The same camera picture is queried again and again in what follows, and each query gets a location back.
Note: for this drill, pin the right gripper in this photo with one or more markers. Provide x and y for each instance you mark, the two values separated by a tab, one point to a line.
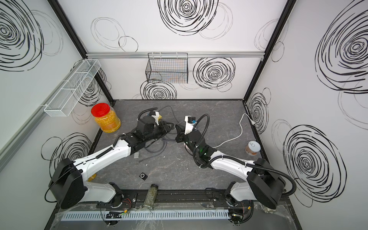
181	129

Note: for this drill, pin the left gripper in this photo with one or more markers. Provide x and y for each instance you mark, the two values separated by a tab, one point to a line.
165	127

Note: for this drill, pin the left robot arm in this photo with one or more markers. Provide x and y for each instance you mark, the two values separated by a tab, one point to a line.
69	183

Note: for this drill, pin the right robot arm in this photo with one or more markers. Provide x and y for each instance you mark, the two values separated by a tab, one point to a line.
261	182

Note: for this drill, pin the black mp3 player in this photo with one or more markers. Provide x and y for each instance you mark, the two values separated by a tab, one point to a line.
143	176

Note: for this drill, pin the red lid corn jar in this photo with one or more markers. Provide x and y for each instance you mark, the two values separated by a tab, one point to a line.
106	117

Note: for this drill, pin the glass spice bottle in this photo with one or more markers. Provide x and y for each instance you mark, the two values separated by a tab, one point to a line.
151	196

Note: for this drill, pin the white lid jar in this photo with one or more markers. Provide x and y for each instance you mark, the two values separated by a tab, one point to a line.
253	148

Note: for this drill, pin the blue lid jar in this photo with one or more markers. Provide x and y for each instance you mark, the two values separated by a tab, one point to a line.
91	178

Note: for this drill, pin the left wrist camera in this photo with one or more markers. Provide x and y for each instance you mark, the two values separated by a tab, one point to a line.
155	115

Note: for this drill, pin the black wire basket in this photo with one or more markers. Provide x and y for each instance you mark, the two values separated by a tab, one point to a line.
171	70

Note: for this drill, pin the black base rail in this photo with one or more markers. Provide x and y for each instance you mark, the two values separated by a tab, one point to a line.
172	197

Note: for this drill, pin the white slotted cable duct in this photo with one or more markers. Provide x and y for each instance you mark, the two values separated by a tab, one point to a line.
146	215

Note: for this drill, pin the aluminium wall rail back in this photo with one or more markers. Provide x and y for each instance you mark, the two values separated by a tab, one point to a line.
191	54

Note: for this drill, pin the aluminium wall rail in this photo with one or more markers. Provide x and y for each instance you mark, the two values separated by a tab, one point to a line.
23	133
191	54

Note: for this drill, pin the white wire shelf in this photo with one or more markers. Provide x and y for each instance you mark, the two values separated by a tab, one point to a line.
80	87

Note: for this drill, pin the aluminium wall rail left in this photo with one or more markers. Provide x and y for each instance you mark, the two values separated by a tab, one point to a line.
23	133

